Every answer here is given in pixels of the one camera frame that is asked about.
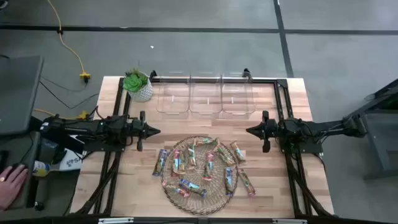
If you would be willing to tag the black caster wheel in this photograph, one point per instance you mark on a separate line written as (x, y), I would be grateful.
(39, 206)

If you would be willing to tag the black clamp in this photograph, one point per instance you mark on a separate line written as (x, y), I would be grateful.
(153, 75)
(247, 73)

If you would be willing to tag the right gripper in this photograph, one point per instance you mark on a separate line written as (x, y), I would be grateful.
(270, 130)

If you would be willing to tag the person's hand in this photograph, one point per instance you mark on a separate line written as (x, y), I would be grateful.
(11, 186)

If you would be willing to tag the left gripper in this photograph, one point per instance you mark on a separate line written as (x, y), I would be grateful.
(136, 129)

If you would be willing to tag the green-wrapped granola bar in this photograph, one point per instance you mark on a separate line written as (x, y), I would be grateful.
(205, 141)
(224, 156)
(237, 152)
(183, 166)
(191, 157)

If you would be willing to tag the dark grey monitor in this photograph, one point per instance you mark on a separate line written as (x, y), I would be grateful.
(18, 93)

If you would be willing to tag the clear plastic bin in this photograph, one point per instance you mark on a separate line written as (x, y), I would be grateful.
(172, 102)
(239, 93)
(199, 93)

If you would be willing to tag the red-wrapped granola bar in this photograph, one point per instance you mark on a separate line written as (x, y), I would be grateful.
(247, 182)
(176, 161)
(209, 166)
(175, 188)

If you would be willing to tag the round woven placemat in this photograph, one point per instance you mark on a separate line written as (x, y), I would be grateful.
(199, 202)

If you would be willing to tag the white printed box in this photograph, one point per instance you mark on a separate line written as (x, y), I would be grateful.
(73, 161)

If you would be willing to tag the blue-wrapped granola bar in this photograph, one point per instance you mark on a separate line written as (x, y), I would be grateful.
(229, 182)
(192, 187)
(160, 161)

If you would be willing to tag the plastic bottle yellow label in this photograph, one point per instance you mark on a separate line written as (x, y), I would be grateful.
(40, 168)

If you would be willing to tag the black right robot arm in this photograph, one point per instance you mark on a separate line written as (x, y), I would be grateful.
(326, 127)

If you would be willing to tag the dark metal stand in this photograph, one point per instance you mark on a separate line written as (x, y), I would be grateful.
(377, 140)

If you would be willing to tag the silver metal bracket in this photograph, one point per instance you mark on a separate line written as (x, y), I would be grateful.
(289, 221)
(115, 221)

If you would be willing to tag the dark grey desk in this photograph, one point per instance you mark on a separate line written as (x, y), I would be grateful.
(18, 146)

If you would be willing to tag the succulent in patterned white pot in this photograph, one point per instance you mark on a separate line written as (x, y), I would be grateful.
(136, 83)

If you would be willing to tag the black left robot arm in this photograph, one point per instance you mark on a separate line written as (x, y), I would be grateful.
(81, 127)

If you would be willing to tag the black aluminium table frame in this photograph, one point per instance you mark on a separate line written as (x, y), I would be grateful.
(118, 93)

